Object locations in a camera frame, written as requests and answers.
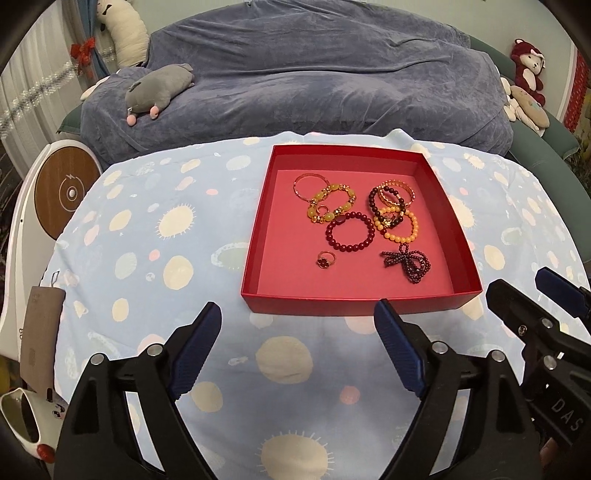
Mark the grey plush toy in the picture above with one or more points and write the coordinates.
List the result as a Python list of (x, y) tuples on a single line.
[(157, 87)]

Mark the twisted gold bangle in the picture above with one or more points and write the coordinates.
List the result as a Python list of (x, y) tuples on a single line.
[(411, 191)]

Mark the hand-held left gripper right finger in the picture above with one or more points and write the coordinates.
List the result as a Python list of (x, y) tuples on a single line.
[(397, 346)]

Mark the potted plant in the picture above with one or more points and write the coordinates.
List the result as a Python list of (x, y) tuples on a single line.
[(582, 168)]

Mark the white cartoon mug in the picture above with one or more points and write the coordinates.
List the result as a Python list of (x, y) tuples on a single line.
[(51, 408)]

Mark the blue curtain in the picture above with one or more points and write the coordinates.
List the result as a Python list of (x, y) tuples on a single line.
[(94, 46)]

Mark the blue grey blanket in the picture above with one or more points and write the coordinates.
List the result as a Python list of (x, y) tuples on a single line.
[(323, 69)]

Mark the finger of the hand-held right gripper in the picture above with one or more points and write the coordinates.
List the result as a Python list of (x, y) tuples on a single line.
[(561, 290), (512, 304)]

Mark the beige plush toy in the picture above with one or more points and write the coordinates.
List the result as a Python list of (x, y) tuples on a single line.
[(531, 110)]

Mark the brown cardboard tag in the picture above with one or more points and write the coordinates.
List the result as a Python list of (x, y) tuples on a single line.
[(41, 332)]

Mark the red bordered wall panel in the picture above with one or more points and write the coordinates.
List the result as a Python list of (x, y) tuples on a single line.
[(577, 92)]

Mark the white curtain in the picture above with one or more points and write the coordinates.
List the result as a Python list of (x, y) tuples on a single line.
[(37, 83)]

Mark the white long plush toy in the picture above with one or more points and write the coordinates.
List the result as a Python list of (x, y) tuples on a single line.
[(127, 37)]

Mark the red plush monkey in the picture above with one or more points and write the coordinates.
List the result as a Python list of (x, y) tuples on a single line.
[(526, 74)]

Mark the light blue patterned tablecloth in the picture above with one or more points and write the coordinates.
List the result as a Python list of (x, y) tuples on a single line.
[(184, 240)]

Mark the thin gold bangle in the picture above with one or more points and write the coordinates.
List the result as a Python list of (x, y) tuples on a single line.
[(312, 174)]

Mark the red cardboard box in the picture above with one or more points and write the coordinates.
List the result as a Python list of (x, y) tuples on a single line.
[(286, 277)]

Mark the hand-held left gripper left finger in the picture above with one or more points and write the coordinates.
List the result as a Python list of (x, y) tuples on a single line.
[(198, 350)]

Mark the red ribbon bow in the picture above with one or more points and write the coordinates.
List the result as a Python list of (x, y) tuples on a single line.
[(83, 51)]

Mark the white machine with wooden disc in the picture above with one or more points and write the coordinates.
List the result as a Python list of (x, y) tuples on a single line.
[(60, 194)]

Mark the green sofa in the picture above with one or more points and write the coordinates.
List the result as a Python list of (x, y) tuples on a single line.
[(545, 152)]

